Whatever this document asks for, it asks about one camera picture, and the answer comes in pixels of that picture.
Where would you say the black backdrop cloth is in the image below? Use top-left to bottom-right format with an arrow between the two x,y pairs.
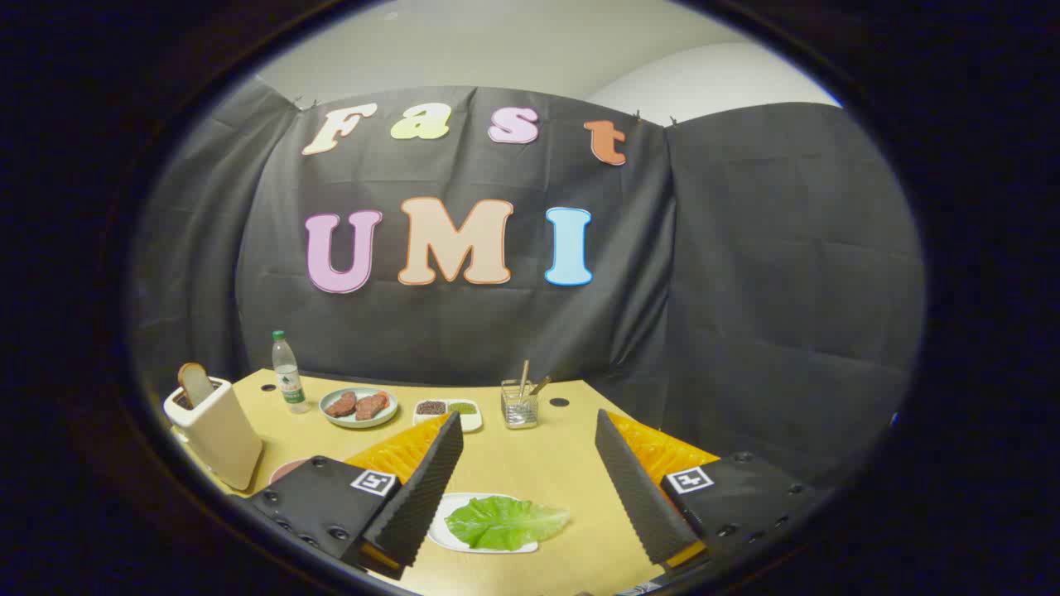
128,79 -> 927,489

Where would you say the toasted bread slice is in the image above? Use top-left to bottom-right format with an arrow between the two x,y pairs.
177,363 -> 216,408

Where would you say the white divided seasoning tray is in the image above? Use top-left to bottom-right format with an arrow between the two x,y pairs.
412,398 -> 484,433

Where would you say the clear plastic water bottle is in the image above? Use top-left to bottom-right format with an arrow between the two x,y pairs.
272,330 -> 309,415

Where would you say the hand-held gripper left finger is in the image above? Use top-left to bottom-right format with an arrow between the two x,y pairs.
246,411 -> 465,580

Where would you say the green lettuce leaf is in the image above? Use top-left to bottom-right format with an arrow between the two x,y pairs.
445,495 -> 571,551

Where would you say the white square plate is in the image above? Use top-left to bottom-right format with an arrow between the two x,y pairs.
427,493 -> 539,555

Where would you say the cream white toaster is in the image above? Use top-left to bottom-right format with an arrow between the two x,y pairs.
163,377 -> 264,491

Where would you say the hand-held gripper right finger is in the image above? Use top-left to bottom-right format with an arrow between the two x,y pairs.
595,409 -> 829,572

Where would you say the pale green round plate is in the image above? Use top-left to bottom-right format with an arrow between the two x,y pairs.
319,387 -> 399,429

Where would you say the clear glass utensil holder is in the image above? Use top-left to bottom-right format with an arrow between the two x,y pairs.
500,379 -> 540,430

